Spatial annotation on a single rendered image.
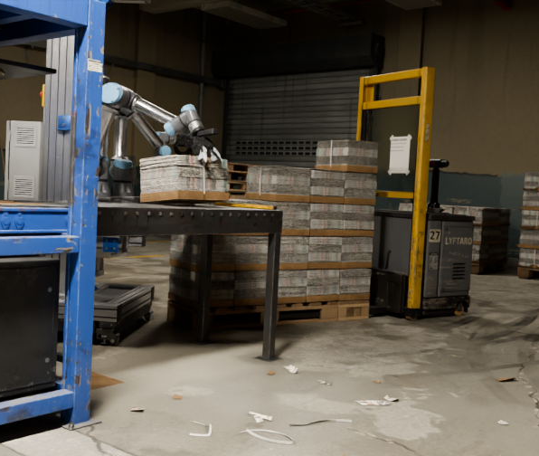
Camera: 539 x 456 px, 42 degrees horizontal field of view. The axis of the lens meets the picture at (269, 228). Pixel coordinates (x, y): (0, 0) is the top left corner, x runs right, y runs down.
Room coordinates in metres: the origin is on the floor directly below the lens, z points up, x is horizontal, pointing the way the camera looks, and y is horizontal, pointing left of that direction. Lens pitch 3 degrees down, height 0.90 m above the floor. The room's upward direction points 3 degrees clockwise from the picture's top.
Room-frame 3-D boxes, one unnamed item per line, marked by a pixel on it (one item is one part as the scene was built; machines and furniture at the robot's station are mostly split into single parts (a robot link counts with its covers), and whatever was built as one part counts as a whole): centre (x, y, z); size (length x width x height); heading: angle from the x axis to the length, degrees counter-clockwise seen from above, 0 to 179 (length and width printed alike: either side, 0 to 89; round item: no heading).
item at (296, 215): (4.87, 0.07, 0.42); 1.17 x 0.39 x 0.83; 123
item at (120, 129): (4.67, 1.00, 1.19); 0.15 x 0.12 x 0.55; 21
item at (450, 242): (5.71, -1.21, 0.40); 0.69 x 0.55 x 0.80; 33
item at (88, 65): (2.62, 0.69, 0.77); 0.09 x 0.09 x 1.55; 51
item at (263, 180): (4.94, -0.04, 0.95); 0.38 x 0.29 x 0.23; 34
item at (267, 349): (3.79, -0.03, 0.34); 0.06 x 0.06 x 0.68; 51
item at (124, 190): (4.55, 0.95, 0.87); 0.15 x 0.15 x 0.10
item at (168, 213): (3.29, 0.37, 0.74); 1.34 x 0.05 x 0.12; 141
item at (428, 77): (5.23, -1.08, 0.97); 0.09 x 0.09 x 1.75; 33
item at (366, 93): (5.78, -0.72, 0.97); 0.09 x 0.09 x 1.75; 33
